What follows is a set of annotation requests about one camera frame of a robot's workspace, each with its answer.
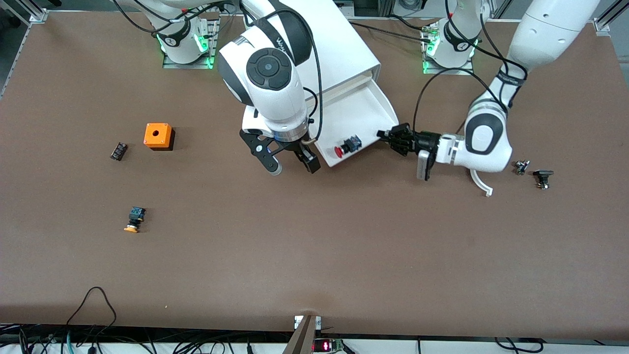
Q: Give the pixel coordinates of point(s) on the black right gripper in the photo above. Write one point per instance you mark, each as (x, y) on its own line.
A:
(293, 146)

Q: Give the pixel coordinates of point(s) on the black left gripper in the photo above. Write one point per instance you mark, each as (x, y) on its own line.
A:
(426, 141)

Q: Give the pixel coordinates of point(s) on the red push button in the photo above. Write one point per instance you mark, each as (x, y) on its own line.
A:
(346, 146)

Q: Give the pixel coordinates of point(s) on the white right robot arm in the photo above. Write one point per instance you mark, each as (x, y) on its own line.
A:
(270, 93)

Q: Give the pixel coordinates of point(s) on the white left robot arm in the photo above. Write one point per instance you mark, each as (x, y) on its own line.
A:
(486, 140)

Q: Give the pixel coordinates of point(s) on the orange button box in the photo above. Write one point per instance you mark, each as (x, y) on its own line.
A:
(157, 135)

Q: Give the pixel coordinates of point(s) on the orange push button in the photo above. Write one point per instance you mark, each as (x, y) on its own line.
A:
(135, 218)

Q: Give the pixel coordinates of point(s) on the white curved plastic arc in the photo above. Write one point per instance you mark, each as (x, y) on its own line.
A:
(482, 186)

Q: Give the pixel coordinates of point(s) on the circuit board with red display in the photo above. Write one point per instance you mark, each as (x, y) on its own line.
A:
(327, 345)

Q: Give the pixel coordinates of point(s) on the small black contact block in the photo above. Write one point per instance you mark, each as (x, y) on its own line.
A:
(119, 151)

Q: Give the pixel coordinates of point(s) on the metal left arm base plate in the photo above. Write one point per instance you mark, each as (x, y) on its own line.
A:
(469, 70)

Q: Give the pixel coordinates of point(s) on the small grey switch part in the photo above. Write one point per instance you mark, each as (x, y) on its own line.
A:
(521, 167)

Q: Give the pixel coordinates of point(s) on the black switch part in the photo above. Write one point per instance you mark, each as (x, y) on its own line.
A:
(543, 175)

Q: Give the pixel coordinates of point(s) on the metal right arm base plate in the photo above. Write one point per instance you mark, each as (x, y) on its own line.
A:
(214, 44)

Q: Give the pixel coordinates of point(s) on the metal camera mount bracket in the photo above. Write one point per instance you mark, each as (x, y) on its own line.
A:
(302, 339)

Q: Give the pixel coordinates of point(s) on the aluminium frame profile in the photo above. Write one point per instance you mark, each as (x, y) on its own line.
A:
(607, 19)
(34, 14)

